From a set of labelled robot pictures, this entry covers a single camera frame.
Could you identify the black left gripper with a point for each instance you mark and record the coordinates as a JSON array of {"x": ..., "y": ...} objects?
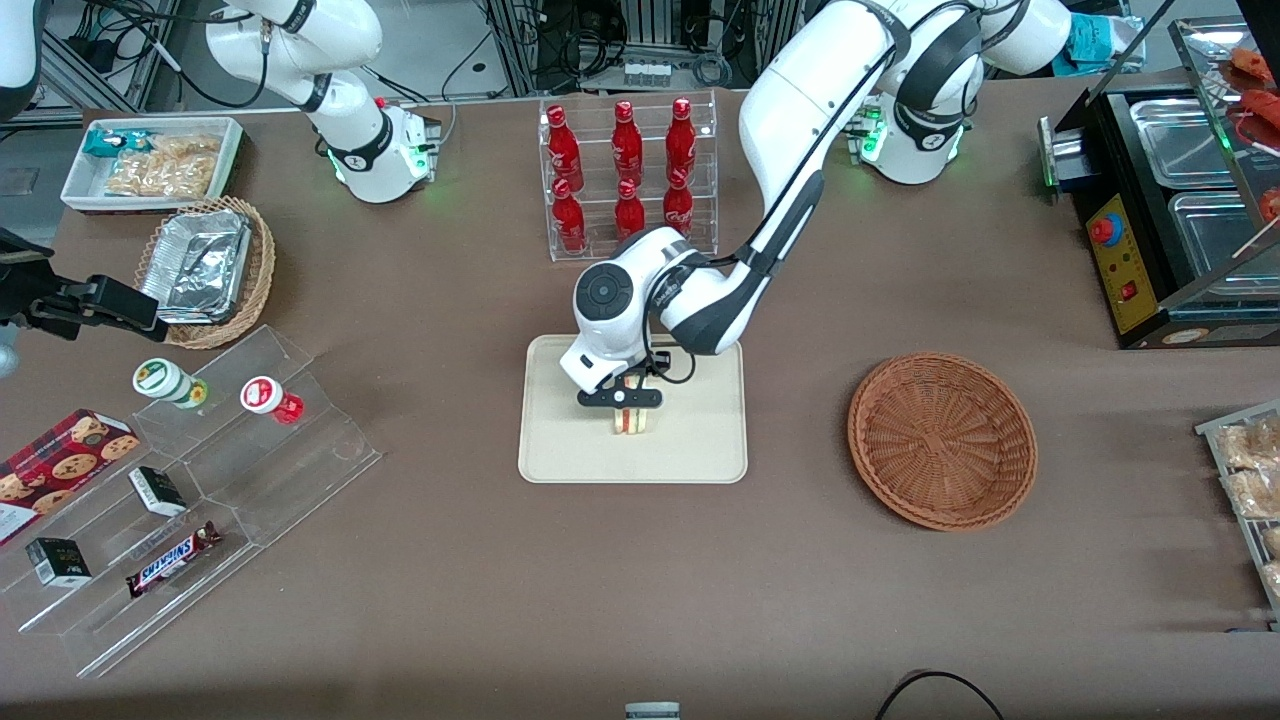
[{"x": 660, "y": 359}]

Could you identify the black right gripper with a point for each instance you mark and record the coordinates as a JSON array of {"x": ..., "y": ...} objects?
[{"x": 40, "y": 290}]

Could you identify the triangular sandwich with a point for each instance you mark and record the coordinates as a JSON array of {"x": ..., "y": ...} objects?
[{"x": 631, "y": 422}]

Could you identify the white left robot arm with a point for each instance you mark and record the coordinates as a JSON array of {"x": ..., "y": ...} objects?
[{"x": 800, "y": 100}]

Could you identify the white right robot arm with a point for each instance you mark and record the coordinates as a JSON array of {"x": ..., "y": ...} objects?
[{"x": 350, "y": 120}]

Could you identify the beige plastic tray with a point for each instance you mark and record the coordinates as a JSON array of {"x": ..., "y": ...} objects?
[{"x": 560, "y": 450}]

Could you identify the light wicker basket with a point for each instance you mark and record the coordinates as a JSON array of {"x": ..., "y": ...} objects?
[{"x": 255, "y": 270}]

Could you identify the brown wicker basket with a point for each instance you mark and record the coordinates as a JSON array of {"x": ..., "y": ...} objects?
[{"x": 940, "y": 440}]

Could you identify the stacked foil containers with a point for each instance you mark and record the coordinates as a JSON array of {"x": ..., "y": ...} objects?
[{"x": 195, "y": 265}]

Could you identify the green lid cup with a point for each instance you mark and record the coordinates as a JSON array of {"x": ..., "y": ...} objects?
[{"x": 165, "y": 380}]

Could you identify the white rectangular bin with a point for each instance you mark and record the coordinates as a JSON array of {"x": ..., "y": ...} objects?
[{"x": 80, "y": 185}]

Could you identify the clear bag of crackers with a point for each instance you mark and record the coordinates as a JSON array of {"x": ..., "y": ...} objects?
[
  {"x": 160, "y": 178},
  {"x": 185, "y": 146}
]

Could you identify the teal snack packet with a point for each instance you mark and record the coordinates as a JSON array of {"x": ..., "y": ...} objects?
[{"x": 103, "y": 142}]

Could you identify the clear acrylic bottle rack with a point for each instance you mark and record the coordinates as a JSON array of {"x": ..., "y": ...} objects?
[{"x": 600, "y": 250}]

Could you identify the red lid cup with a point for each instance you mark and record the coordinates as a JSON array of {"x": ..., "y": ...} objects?
[{"x": 265, "y": 395}]

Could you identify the red cookie box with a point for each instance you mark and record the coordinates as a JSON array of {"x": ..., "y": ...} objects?
[{"x": 60, "y": 465}]

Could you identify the small black box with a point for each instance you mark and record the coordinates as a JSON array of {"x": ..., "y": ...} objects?
[
  {"x": 157, "y": 490},
  {"x": 58, "y": 562}
]

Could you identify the red cola bottle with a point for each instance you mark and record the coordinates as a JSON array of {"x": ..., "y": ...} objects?
[
  {"x": 630, "y": 215},
  {"x": 627, "y": 145},
  {"x": 563, "y": 150},
  {"x": 569, "y": 220},
  {"x": 681, "y": 140},
  {"x": 678, "y": 210}
]

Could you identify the clear acrylic stepped display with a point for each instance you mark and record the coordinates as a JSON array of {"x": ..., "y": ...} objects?
[{"x": 250, "y": 480}]

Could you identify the snickers chocolate bar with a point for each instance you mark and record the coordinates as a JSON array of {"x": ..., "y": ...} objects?
[{"x": 170, "y": 560}]

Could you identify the small grey device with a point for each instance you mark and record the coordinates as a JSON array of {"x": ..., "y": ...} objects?
[{"x": 652, "y": 711}]

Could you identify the white power strip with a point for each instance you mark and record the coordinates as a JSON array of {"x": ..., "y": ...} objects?
[{"x": 648, "y": 73}]

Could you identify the black food warmer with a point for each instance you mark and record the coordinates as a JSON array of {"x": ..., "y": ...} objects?
[{"x": 1125, "y": 270}]

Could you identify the steel warmer pan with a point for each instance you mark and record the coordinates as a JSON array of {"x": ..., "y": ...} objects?
[
  {"x": 1185, "y": 145},
  {"x": 1215, "y": 245}
]

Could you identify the wrapped bread pack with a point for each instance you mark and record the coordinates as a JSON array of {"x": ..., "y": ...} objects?
[
  {"x": 1255, "y": 493},
  {"x": 1272, "y": 580},
  {"x": 1250, "y": 445},
  {"x": 1272, "y": 542}
]

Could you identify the red sausage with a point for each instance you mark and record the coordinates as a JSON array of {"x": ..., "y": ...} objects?
[
  {"x": 1262, "y": 105},
  {"x": 1252, "y": 63}
]

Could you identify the aluminium frame rack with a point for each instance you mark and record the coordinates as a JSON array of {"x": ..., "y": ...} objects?
[{"x": 640, "y": 25}]

